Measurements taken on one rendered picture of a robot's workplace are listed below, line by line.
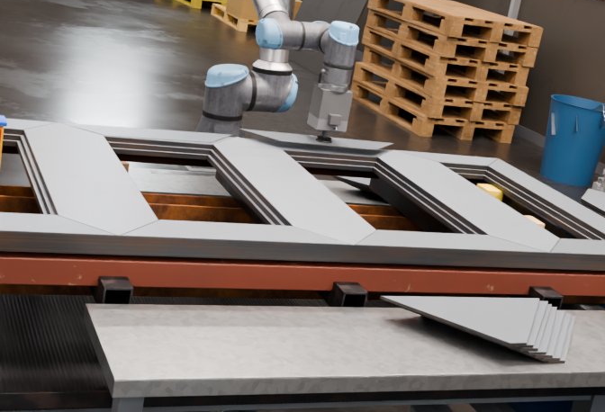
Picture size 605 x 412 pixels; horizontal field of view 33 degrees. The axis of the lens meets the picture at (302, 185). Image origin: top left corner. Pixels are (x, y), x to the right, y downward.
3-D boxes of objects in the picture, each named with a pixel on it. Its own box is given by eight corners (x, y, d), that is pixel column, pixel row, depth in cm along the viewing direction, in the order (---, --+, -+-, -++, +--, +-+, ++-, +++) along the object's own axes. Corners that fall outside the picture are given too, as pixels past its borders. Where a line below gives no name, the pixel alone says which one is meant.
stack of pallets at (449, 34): (520, 145, 745) (548, 29, 722) (422, 138, 710) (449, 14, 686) (435, 103, 853) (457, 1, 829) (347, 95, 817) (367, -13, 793)
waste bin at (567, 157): (617, 192, 652) (639, 110, 637) (563, 190, 634) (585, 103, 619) (570, 170, 694) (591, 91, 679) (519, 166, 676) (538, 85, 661)
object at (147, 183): (495, 220, 298) (497, 210, 297) (45, 196, 248) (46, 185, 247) (462, 198, 316) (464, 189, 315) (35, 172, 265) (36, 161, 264)
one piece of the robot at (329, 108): (329, 77, 249) (317, 141, 253) (361, 81, 253) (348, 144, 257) (313, 69, 257) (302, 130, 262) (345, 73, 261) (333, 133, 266)
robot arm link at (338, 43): (351, 22, 258) (366, 28, 251) (343, 64, 261) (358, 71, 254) (323, 18, 255) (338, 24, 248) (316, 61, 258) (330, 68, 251)
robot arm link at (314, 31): (293, 17, 263) (310, 24, 254) (331, 20, 268) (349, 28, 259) (288, 47, 266) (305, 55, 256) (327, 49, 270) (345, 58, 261)
